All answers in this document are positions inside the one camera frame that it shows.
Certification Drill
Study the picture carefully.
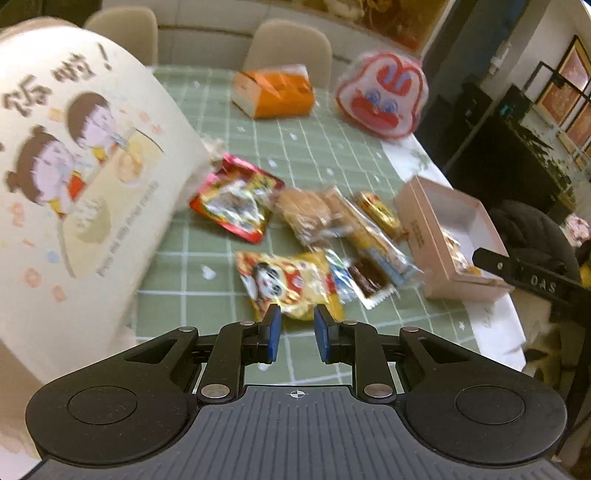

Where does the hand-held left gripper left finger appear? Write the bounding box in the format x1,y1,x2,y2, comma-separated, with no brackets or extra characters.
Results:
124,305,282,404

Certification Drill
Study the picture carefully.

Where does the dark jacket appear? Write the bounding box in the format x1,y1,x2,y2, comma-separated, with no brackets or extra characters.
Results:
489,199,583,282

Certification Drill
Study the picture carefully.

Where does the beige chair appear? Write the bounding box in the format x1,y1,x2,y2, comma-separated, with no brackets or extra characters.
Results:
85,8,159,65
243,19,333,88

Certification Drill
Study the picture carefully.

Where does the cream cartoon paper bag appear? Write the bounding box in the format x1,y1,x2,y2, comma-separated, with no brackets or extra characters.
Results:
0,17,222,384

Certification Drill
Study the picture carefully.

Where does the small colourful snack packet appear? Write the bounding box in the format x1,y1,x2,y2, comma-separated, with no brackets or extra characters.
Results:
325,249,358,305

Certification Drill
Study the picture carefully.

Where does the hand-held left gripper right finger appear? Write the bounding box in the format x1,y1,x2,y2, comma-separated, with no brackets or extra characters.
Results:
313,305,467,404

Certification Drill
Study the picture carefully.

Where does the red foil snack packet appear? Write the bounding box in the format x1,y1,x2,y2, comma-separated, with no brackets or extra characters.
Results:
189,154,286,244

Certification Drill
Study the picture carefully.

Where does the round bread packet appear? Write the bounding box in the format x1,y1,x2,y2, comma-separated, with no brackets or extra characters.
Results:
276,187,352,245

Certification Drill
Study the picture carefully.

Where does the black cabinet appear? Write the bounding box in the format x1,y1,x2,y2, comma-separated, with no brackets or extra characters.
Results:
457,83,568,208

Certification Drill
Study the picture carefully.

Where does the gold rice cracker packet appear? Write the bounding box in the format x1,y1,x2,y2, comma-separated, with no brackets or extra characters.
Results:
355,190,407,238

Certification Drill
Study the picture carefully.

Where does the orange tissue box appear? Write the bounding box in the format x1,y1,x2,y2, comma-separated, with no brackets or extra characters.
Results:
231,64,315,120

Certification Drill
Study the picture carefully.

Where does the black shelf with framed pictures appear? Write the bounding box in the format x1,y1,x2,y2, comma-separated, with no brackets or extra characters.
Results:
538,37,591,171

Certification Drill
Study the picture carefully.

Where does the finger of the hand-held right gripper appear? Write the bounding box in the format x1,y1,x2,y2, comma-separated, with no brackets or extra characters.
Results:
472,248,591,305

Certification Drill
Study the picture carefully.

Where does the pink cardboard box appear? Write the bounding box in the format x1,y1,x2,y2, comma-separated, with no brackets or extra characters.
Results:
393,175,515,302

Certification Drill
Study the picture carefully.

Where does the orange brown snack packet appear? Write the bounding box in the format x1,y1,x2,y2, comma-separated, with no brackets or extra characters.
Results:
441,228,481,278

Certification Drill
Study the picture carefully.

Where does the red white rabbit bag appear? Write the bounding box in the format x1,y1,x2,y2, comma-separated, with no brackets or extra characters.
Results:
335,51,428,141

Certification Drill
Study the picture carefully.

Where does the yellow panda snack packet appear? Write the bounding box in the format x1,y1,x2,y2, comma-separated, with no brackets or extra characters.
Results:
235,249,345,321

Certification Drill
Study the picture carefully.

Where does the long biscuit packet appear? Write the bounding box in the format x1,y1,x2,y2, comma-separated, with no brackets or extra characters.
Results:
323,185,423,289

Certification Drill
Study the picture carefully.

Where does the large wall picture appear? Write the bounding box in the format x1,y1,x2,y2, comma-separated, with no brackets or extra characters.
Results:
295,0,451,51

